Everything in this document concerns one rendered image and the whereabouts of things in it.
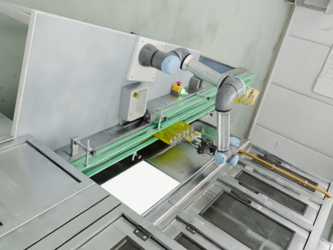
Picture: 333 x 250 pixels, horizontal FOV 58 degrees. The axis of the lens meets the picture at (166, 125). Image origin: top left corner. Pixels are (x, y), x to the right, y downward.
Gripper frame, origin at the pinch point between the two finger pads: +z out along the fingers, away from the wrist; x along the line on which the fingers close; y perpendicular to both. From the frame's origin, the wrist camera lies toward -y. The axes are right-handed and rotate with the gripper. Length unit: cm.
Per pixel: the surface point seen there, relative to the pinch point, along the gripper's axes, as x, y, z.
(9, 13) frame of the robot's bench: 73, -91, 66
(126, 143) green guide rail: 4, -45, 21
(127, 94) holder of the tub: 30, -35, 35
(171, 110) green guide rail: 13.4, 2.0, 22.6
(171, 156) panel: -12.8, -11.6, 6.2
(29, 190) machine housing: 20, -120, 5
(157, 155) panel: -13.3, -17.9, 14.4
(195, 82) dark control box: 22, 52, 34
